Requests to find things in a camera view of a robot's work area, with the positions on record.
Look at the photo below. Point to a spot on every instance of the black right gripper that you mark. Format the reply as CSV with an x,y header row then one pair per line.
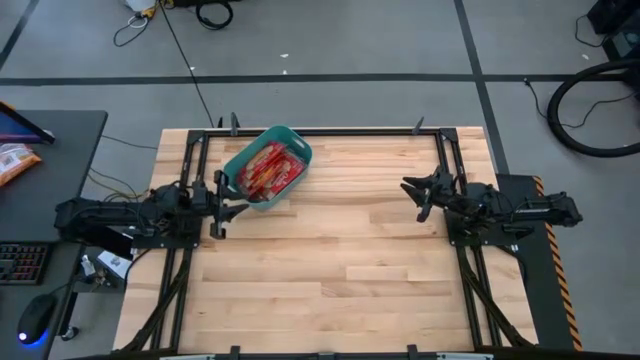
x,y
450,192

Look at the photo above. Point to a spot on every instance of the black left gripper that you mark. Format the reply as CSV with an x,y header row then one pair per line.
x,y
205,200

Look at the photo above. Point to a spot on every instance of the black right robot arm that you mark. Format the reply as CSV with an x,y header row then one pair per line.
x,y
545,210

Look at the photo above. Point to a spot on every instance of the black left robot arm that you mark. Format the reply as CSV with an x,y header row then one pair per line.
x,y
100,212

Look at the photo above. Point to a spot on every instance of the black table clamp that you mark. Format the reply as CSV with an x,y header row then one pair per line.
x,y
234,353
412,352
234,125
418,127

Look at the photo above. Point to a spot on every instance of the teal plastic basket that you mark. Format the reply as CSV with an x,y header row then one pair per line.
x,y
272,132

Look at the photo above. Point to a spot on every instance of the small white box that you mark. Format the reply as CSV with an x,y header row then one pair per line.
x,y
115,262

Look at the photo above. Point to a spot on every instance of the black mat with hazard stripe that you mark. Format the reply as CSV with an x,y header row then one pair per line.
x,y
545,280

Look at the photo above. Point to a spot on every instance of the black desk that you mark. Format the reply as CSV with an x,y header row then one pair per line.
x,y
60,165

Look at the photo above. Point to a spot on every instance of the white container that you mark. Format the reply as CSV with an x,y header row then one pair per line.
x,y
140,5

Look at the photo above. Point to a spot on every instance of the backlit black keyboard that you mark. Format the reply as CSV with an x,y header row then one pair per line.
x,y
22,262

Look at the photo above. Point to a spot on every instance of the orange snack bag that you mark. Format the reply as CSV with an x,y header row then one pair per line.
x,y
15,162

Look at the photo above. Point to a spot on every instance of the black computer mouse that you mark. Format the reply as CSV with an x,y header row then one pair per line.
x,y
36,317

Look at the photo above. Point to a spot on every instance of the black computer monitor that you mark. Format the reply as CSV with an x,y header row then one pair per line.
x,y
15,131

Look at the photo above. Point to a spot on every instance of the black equipment case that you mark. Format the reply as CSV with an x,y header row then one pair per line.
x,y
620,30

